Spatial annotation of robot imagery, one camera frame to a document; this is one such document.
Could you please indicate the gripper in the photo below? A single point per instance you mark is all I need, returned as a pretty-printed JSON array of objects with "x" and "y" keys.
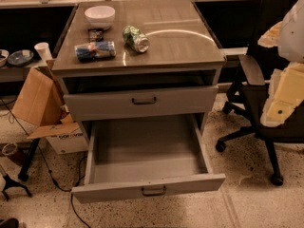
[{"x": 293, "y": 32}]

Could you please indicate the grey drawer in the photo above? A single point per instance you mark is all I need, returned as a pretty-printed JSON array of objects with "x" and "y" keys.
[
  {"x": 146, "y": 157},
  {"x": 141, "y": 103}
]

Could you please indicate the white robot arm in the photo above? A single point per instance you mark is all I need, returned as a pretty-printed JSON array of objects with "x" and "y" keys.
[{"x": 287, "y": 35}]

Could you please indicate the grey drawer cabinet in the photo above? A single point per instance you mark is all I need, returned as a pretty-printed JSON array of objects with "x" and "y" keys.
[{"x": 182, "y": 52}]

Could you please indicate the grey top drawer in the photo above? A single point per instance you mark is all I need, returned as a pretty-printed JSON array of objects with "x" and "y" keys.
[{"x": 141, "y": 103}]

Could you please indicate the black office chair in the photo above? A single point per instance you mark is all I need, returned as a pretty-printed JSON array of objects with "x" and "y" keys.
[{"x": 250, "y": 86}]

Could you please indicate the green soda can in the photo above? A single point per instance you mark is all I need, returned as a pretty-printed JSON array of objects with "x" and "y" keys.
[{"x": 137, "y": 40}]

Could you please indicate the small dark snack packet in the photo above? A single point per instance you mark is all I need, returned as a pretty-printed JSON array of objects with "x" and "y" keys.
[{"x": 95, "y": 35}]

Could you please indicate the white bowl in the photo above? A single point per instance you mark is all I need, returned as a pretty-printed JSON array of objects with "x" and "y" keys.
[{"x": 101, "y": 17}]

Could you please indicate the blue soda can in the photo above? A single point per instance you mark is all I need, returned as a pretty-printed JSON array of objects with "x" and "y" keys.
[{"x": 95, "y": 50}]

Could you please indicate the white printed box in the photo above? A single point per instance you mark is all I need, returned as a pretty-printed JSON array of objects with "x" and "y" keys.
[{"x": 69, "y": 142}]

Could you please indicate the brown cardboard box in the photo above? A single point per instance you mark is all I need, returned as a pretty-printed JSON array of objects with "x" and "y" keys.
[{"x": 40, "y": 103}]

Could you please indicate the white paper cup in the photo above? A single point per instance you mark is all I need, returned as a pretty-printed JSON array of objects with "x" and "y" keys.
[{"x": 43, "y": 51}]

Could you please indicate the dark blue plate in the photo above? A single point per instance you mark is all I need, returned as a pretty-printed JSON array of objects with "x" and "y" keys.
[{"x": 21, "y": 58}]

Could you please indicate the grey bowl at left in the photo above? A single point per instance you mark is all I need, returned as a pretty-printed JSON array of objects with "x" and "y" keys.
[{"x": 4, "y": 54}]

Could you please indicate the black tripod stand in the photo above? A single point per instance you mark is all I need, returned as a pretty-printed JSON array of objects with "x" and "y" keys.
[{"x": 10, "y": 183}]

